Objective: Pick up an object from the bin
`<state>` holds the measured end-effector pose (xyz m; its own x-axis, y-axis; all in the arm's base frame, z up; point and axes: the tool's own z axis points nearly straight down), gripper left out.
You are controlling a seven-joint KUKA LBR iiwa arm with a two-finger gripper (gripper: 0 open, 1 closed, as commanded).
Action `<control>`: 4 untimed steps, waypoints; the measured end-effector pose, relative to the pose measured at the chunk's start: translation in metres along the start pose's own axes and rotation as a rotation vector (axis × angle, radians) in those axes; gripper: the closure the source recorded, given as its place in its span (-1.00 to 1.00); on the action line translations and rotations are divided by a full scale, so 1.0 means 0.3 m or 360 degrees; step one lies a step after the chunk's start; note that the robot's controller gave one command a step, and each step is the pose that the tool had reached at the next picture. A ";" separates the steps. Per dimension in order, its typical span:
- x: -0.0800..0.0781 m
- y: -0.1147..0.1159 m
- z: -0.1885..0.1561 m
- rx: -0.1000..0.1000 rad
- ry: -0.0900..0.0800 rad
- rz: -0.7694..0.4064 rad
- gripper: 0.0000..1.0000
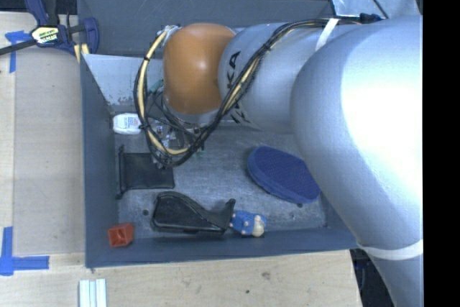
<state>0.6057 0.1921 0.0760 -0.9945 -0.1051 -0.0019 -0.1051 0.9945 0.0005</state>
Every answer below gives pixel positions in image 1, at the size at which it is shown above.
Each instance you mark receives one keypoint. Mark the pale wood flat board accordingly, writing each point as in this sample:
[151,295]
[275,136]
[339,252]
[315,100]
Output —
[46,154]

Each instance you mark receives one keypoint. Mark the red cube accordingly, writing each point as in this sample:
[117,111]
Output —
[120,235]

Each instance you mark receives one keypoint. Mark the grey metal bin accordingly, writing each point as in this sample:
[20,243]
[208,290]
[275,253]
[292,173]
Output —
[108,140]

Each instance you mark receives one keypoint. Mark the blue oval sponge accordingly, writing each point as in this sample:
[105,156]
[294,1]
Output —
[282,174]

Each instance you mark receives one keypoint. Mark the blue toy figure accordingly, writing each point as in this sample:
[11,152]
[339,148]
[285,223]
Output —
[248,223]

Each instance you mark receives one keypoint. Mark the black flat pouch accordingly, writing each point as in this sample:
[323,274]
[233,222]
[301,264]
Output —
[142,174]

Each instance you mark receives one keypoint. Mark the black stapler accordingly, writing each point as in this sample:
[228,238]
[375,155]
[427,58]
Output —
[179,214]

